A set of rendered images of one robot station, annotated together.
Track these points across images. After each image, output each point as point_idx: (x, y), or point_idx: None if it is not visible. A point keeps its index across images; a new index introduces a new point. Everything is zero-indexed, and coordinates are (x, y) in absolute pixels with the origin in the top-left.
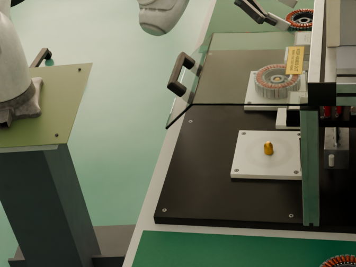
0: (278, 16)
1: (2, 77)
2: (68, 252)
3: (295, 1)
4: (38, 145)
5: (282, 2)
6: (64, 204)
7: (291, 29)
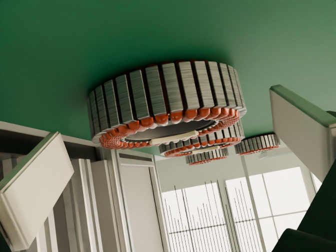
0: (276, 3)
1: None
2: None
3: (275, 126)
4: None
5: (294, 108)
6: None
7: (90, 122)
